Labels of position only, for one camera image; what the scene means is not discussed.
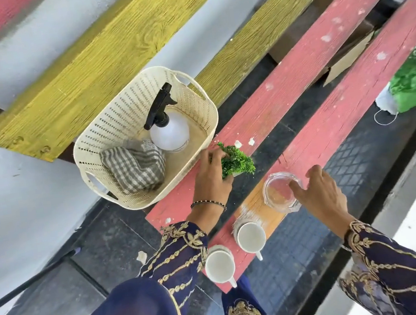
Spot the person's left hand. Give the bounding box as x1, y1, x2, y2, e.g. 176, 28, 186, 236
187, 146, 237, 208

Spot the person's right hand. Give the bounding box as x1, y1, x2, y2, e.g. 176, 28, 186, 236
287, 161, 357, 244

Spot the clear glass ashtray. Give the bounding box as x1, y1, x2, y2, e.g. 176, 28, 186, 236
260, 169, 307, 217

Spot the small green artificial plant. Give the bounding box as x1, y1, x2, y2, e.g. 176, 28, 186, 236
217, 138, 257, 180

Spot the person's left forearm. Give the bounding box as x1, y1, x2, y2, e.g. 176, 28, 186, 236
129, 198, 241, 315

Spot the person's right forearm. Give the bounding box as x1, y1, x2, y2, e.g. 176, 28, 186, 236
331, 209, 416, 315

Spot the white cup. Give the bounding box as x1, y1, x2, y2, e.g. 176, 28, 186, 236
202, 243, 239, 292
231, 215, 270, 264

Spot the white spray bottle black trigger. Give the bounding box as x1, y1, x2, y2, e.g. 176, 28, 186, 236
138, 80, 193, 156

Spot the grey checked cloth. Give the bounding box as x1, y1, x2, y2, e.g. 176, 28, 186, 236
98, 139, 170, 198

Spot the white face mask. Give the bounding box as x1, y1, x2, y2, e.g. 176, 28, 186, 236
370, 81, 403, 127

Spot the cream plastic basket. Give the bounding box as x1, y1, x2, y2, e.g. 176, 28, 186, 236
63, 59, 230, 217

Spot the brown cardboard box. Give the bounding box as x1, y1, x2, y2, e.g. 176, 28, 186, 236
262, 0, 381, 94

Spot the black bead bracelet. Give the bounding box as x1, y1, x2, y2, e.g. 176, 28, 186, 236
190, 197, 228, 217

